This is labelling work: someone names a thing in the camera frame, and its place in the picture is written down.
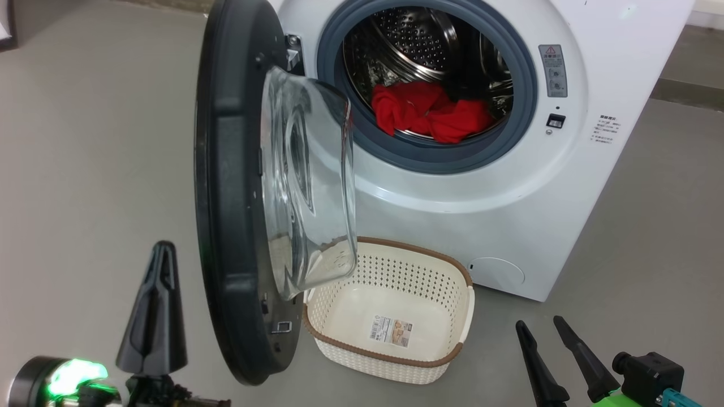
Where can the stainless steel perforated drum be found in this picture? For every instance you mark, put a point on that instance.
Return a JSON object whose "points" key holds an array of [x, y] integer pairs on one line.
{"points": [[413, 45]]}

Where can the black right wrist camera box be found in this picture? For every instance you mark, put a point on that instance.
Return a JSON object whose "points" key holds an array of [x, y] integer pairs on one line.
{"points": [[650, 376]]}

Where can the round drain filter cover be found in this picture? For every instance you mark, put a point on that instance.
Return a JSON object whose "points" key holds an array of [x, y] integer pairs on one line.
{"points": [[498, 274]]}

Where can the white front-load washing machine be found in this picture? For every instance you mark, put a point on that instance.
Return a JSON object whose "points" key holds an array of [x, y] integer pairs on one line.
{"points": [[481, 192]]}

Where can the printed product label sticker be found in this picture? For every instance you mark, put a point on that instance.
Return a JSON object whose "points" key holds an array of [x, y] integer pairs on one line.
{"points": [[391, 331]]}

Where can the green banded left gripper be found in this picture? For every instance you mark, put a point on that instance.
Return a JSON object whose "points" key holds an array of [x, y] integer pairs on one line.
{"points": [[34, 390]]}

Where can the cream laundry basket brown rim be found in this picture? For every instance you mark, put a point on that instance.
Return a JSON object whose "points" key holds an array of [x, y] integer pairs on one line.
{"points": [[345, 350]]}

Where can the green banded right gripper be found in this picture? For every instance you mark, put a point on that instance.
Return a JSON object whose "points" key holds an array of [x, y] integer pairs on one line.
{"points": [[619, 399]]}

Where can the black round glass washer door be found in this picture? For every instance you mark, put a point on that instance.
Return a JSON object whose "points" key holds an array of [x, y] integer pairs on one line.
{"points": [[226, 198]]}

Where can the red cloth garment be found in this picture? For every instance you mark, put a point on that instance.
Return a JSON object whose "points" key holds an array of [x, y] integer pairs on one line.
{"points": [[404, 107]]}

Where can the black door latch socket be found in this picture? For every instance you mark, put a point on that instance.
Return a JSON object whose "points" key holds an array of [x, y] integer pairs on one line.
{"points": [[556, 121]]}

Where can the grey warning sticker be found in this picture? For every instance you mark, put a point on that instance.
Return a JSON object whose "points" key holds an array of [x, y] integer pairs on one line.
{"points": [[553, 70]]}

